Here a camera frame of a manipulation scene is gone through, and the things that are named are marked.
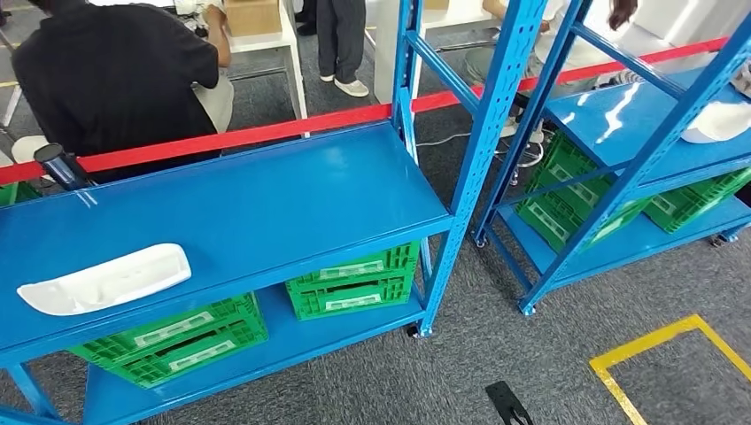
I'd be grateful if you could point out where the white plastic part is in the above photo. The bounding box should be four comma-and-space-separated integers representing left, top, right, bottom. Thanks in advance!
16, 243, 193, 318
680, 100, 751, 145

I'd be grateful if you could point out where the wheeled stool base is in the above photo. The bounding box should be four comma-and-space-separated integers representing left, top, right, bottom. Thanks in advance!
495, 120, 548, 187

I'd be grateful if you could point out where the blue metal shelf rack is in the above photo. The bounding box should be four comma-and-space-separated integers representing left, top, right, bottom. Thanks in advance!
474, 0, 751, 317
0, 0, 550, 425

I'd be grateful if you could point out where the white table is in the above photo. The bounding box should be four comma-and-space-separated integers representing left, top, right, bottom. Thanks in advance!
225, 0, 310, 140

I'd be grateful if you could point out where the person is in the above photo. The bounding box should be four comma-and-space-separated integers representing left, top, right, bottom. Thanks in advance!
463, 0, 640, 145
315, 0, 371, 98
293, 0, 319, 37
10, 0, 235, 183

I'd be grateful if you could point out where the white floor cable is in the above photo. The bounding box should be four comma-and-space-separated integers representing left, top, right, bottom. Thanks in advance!
430, 131, 474, 148

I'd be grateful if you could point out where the cardboard box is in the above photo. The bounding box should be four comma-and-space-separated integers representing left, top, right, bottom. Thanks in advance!
224, 0, 284, 37

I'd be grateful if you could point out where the grey patterned cloth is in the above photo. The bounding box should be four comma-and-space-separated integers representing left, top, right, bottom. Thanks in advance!
732, 61, 751, 100

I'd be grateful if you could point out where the yellow floor tape square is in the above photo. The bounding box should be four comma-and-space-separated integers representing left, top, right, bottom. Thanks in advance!
589, 313, 751, 425

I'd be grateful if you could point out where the white desk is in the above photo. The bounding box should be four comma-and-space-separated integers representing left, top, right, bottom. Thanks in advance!
372, 0, 512, 107

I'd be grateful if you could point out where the red barrier belt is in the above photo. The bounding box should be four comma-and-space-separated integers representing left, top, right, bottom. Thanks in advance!
0, 35, 730, 186

